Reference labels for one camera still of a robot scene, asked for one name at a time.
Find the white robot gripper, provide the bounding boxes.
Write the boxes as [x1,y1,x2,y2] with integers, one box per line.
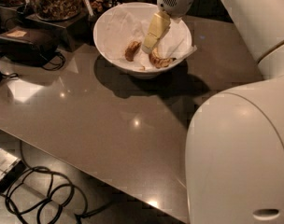
[142,0,194,54]

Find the spotted ripe banana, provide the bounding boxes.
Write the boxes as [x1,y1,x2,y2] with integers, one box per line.
[149,48,175,69]

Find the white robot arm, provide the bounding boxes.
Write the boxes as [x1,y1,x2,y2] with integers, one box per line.
[185,0,284,224]

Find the white ceramic bowl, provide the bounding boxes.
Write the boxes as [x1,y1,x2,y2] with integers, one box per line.
[93,3,196,79]

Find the small brown banana piece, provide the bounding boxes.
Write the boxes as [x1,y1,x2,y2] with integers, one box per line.
[124,41,141,62]

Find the white paper napkin liner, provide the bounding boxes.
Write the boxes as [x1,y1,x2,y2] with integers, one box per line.
[99,3,196,73]

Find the dark stand under jar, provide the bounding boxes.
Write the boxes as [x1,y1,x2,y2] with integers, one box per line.
[26,10,90,51]

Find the glass jar of nuts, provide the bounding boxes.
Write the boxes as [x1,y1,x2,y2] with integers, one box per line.
[30,0,81,21]

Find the black device with label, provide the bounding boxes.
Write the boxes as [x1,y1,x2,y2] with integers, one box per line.
[0,26,59,67]

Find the white and black floor box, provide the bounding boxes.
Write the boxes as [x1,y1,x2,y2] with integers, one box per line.
[0,148,26,192]

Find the black cable on table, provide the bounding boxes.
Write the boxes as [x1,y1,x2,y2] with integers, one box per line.
[40,50,66,72]

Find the black coiled floor cable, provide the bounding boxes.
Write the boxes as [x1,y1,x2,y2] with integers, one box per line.
[0,140,118,224]

